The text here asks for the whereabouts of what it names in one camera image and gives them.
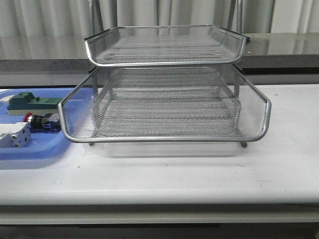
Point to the silver mesh tray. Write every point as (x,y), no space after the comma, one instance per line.
(77,108)
(186,111)
(165,45)

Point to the red emergency stop button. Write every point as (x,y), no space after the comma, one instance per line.
(49,122)

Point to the blue plastic tray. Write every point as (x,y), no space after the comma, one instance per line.
(42,144)

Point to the white circuit breaker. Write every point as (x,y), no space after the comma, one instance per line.
(14,135)

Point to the grey stone counter ledge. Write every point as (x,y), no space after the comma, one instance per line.
(267,53)

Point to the green electrical switch block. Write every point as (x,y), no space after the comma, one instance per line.
(26,102)

